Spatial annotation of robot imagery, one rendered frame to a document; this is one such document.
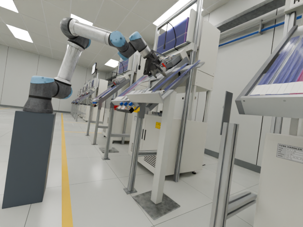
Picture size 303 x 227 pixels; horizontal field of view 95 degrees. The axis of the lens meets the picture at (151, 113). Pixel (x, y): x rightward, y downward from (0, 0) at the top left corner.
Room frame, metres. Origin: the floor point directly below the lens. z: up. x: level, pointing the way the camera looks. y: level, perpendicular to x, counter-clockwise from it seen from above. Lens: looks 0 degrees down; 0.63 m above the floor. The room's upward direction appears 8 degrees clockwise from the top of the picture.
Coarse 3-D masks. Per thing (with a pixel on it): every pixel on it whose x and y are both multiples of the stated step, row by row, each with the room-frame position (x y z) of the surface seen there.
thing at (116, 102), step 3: (114, 102) 1.62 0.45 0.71; (117, 102) 1.53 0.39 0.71; (120, 102) 1.45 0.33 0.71; (123, 102) 1.38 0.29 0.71; (129, 102) 1.26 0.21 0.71; (132, 102) 1.21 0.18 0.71; (135, 102) 1.15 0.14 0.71; (120, 105) 1.53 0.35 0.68; (123, 105) 1.46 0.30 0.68; (135, 105) 1.21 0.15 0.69; (138, 105) 1.16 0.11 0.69
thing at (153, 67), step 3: (153, 51) 1.00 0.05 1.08; (150, 54) 0.96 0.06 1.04; (153, 54) 1.00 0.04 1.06; (144, 57) 0.97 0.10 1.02; (147, 57) 0.99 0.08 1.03; (150, 57) 0.98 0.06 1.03; (153, 57) 1.01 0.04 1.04; (156, 57) 1.02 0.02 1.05; (159, 57) 1.01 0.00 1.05; (153, 60) 1.00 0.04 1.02; (156, 60) 1.00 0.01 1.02; (159, 60) 1.03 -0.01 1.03; (153, 63) 0.99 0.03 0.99; (156, 63) 1.02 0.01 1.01; (159, 63) 1.03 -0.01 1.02; (153, 66) 1.01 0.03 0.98; (153, 69) 1.03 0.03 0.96
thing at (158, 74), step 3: (159, 72) 1.55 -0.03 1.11; (156, 75) 1.50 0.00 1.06; (159, 75) 1.43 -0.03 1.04; (147, 78) 1.63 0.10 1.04; (150, 78) 1.55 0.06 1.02; (153, 78) 1.47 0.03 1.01; (156, 78) 1.40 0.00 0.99; (144, 81) 1.61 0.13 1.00; (147, 81) 1.55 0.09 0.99; (153, 81) 1.55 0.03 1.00
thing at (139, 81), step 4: (144, 76) 1.79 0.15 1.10; (148, 76) 1.66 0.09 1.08; (140, 80) 1.72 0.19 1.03; (144, 80) 1.64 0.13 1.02; (136, 84) 1.66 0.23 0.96; (128, 88) 1.75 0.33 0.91; (132, 88) 1.61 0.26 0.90; (124, 92) 1.67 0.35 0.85; (128, 92) 1.56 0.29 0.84; (120, 96) 1.61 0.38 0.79; (124, 96) 1.52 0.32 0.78
